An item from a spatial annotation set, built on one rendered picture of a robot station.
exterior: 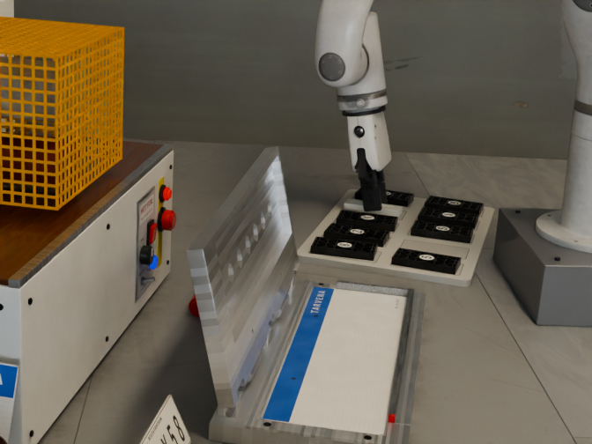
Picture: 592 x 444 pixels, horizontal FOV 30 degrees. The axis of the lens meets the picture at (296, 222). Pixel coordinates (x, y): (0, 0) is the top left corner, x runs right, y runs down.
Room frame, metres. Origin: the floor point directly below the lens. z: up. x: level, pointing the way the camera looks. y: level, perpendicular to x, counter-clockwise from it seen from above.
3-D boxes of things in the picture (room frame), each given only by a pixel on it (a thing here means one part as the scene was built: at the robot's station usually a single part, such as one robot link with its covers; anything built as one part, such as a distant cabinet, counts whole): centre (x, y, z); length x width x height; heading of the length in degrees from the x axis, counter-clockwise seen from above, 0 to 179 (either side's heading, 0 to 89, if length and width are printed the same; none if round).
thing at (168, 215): (1.42, 0.17, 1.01); 0.03 x 0.02 x 0.03; 172
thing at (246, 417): (1.23, -0.06, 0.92); 0.44 x 0.21 x 0.04; 172
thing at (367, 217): (1.77, -0.12, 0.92); 0.10 x 0.05 x 0.01; 80
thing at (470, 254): (1.75, -0.18, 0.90); 0.40 x 0.27 x 0.01; 166
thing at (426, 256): (1.59, -0.20, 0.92); 0.10 x 0.05 x 0.01; 74
